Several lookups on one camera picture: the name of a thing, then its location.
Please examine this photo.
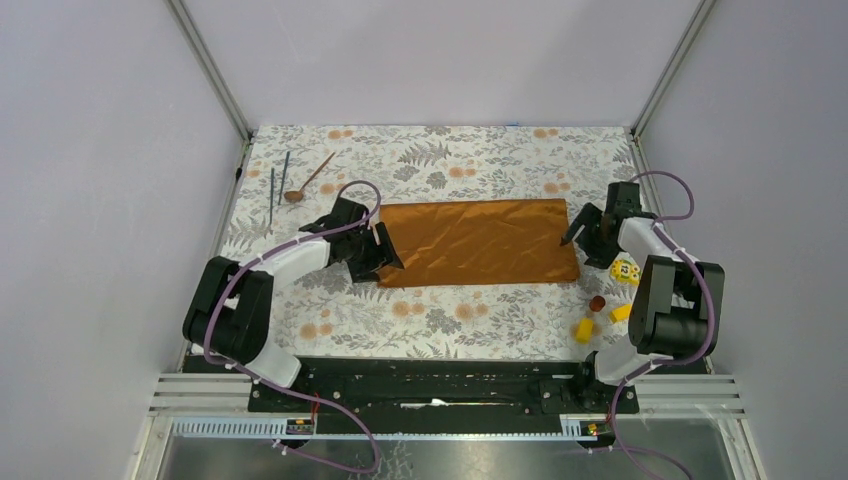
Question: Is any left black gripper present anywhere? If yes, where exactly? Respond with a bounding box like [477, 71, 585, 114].
[345, 221, 402, 282]

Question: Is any orange cloth napkin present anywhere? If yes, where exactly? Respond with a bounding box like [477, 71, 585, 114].
[378, 199, 580, 288]

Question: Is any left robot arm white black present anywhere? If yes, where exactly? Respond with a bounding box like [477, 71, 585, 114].
[182, 198, 404, 411]

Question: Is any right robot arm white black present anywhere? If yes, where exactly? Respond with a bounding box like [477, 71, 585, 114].
[561, 182, 725, 412]

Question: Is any yellow numbered die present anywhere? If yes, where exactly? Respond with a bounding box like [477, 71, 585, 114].
[609, 259, 641, 286]

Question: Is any brown round block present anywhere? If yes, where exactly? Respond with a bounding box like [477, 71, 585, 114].
[589, 295, 606, 312]

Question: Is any yellow cube block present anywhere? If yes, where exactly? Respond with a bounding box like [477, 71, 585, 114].
[609, 304, 632, 323]

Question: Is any yellow cylinder block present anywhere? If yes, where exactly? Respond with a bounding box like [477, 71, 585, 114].
[573, 318, 594, 344]

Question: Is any brown wooden spoon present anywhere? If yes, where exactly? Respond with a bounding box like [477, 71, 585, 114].
[283, 152, 336, 203]

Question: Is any floral patterned table mat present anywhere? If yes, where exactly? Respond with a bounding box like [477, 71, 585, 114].
[221, 125, 637, 360]

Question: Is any dark teal chopstick left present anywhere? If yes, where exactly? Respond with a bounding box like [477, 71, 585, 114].
[267, 166, 276, 231]

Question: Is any dark teal chopstick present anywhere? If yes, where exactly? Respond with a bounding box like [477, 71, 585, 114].
[277, 151, 291, 205]
[267, 166, 276, 231]

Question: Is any dark teal chopstick right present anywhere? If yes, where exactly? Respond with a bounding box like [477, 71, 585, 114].
[277, 151, 291, 205]

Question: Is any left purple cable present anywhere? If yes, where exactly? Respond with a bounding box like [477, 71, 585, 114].
[201, 180, 384, 475]

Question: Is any purple cable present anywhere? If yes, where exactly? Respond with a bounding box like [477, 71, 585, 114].
[201, 180, 384, 475]
[606, 170, 719, 480]

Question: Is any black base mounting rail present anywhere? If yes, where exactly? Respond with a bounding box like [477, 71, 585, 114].
[248, 357, 639, 435]

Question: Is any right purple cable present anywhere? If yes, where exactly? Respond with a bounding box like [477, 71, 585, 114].
[606, 170, 719, 480]

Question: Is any right aluminium frame post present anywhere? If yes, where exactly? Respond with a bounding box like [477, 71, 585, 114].
[630, 0, 718, 139]

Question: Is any aluminium frame post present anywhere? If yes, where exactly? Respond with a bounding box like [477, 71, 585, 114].
[630, 0, 718, 139]
[165, 0, 255, 148]

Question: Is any left aluminium frame post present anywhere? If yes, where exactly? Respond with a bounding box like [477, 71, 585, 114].
[165, 0, 255, 148]

